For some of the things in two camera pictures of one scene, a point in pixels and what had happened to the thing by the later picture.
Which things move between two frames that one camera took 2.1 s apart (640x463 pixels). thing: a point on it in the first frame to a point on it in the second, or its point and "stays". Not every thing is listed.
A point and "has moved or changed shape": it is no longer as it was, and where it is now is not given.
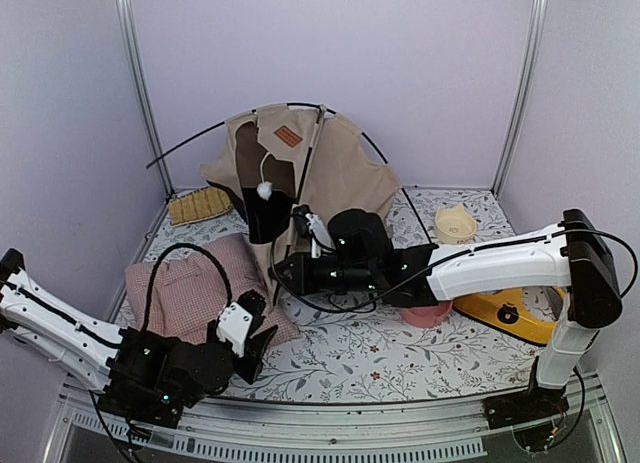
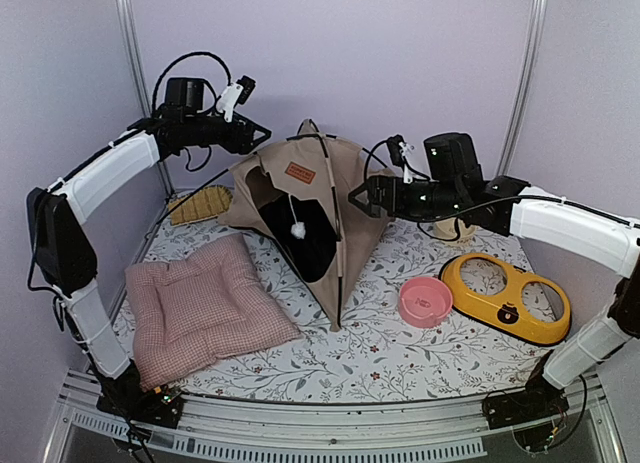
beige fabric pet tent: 273,159 has moved or changed shape
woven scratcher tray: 198,205 stays
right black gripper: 302,280 to 395,207
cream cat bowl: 454,225 stays
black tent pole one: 301,193 to 333,198
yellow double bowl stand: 507,310 stays
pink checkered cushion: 189,292 stays
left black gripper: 255,349 to 245,144
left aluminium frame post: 154,118 stays
